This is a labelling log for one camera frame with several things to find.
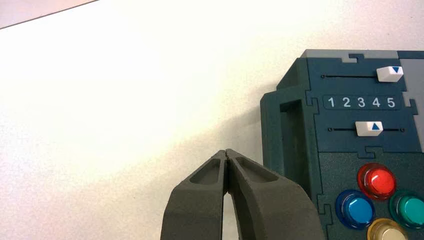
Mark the red round push button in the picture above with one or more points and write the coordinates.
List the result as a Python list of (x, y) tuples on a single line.
[(377, 182)]

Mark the white slider upward blue triangle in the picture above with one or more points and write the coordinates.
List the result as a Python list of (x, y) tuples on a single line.
[(367, 129)]

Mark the white slider downward blue triangle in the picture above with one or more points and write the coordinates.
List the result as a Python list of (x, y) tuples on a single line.
[(387, 74)]

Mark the green round push button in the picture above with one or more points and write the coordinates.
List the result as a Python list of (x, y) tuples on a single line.
[(409, 210)]

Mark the yellow round push button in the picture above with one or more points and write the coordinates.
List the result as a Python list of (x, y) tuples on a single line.
[(387, 232)]

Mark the teal and grey task box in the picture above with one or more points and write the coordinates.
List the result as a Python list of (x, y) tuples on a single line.
[(338, 149)]

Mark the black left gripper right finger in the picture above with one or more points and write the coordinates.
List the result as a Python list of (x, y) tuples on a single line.
[(275, 212)]

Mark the blue round push button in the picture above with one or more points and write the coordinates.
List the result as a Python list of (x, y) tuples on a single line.
[(356, 210)]

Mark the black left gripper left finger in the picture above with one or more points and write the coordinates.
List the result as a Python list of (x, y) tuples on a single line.
[(195, 212)]

